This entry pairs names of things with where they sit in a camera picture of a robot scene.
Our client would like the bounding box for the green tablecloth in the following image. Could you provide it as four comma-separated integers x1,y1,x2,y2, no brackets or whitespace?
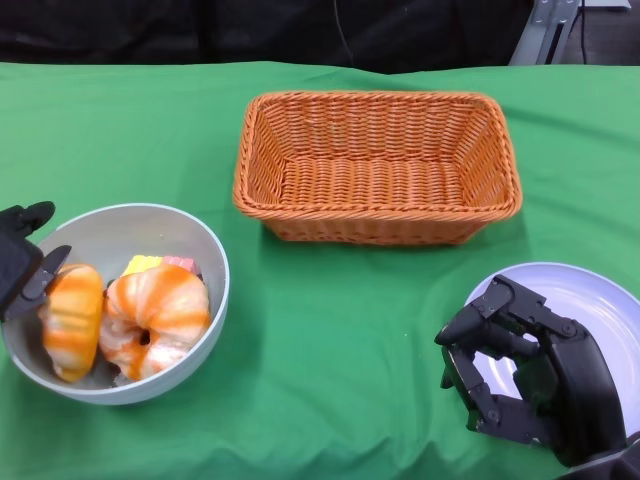
0,60,640,480

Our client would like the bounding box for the black hanging cable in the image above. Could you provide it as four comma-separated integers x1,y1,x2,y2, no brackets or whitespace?
333,0,357,69
580,0,590,64

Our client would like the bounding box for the grey metal stand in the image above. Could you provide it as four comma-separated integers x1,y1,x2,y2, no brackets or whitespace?
509,0,584,67

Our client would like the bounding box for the oblong orange striped bread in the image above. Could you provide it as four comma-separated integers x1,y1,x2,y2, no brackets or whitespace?
40,263,105,384

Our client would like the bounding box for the grey round bowl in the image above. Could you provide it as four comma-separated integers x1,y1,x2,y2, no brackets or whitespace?
1,202,231,406

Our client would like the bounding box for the yellow cake slice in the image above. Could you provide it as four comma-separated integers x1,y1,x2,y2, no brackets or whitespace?
123,254,164,275

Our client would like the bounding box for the ring-shaped orange striped bread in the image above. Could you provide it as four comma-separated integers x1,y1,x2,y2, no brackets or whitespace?
98,264,212,381

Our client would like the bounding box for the lavender round plate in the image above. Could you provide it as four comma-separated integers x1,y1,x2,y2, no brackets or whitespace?
464,262,640,451

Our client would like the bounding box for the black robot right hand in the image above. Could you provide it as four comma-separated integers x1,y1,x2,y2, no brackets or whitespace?
433,273,629,469

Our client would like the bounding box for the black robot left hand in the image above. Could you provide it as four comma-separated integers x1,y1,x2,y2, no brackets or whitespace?
0,200,72,324

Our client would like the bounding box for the orange wicker basket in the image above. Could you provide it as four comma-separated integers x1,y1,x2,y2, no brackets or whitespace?
232,90,524,246

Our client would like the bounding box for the pink cake slice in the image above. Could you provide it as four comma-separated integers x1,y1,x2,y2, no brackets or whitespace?
162,255,204,279

